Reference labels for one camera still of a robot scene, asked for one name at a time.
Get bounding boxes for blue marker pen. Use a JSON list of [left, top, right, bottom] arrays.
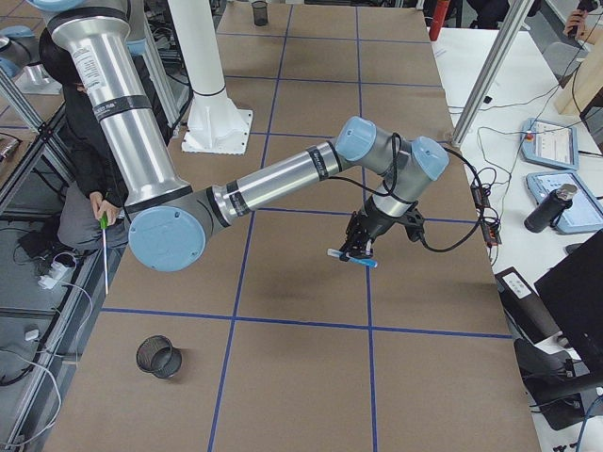
[[327, 249, 378, 268]]

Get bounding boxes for teach pendant tablet near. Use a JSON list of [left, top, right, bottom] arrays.
[[524, 170, 602, 234]]

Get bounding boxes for brown paper table mat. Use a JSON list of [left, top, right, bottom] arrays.
[[45, 3, 540, 451]]

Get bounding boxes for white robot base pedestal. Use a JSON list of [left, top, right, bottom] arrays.
[[169, 0, 253, 155]]

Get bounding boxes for black mesh cup far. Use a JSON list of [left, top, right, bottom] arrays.
[[136, 335, 182, 379]]

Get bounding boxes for seated person in black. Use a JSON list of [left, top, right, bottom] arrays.
[[39, 30, 128, 251]]

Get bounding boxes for black water bottle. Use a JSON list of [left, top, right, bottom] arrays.
[[524, 184, 578, 233]]

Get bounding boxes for aluminium frame post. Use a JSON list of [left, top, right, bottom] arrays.
[[450, 1, 542, 147]]

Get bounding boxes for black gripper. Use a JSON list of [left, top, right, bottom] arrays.
[[340, 206, 389, 262]]

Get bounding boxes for black monitor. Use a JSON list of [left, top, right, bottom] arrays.
[[535, 232, 602, 371]]

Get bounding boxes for black cup near arm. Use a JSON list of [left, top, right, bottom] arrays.
[[252, 0, 269, 26]]

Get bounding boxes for teach pendant tablet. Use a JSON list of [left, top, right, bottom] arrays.
[[524, 170, 602, 234], [520, 118, 579, 170]]

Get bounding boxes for red cylinder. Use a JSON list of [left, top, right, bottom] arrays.
[[429, 0, 450, 41]]

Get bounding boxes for teach pendant tablet far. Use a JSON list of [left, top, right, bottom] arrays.
[[520, 118, 579, 170]]

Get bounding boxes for green handled stick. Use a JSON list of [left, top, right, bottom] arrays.
[[99, 213, 109, 296]]

